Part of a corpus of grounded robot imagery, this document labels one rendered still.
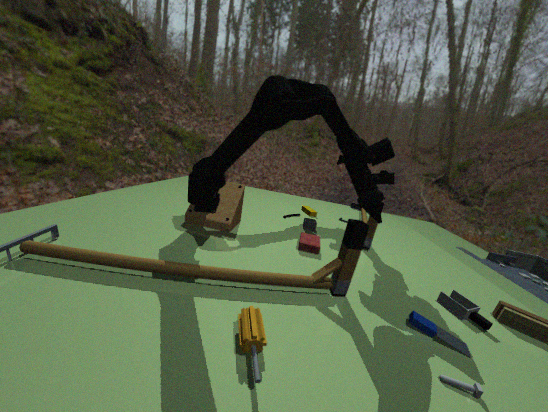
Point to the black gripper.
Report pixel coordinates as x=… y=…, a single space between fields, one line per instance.
x=368 y=198

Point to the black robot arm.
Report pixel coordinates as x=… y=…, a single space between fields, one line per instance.
x=279 y=101

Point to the blue-handled knife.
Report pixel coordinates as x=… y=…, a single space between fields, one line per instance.
x=431 y=329

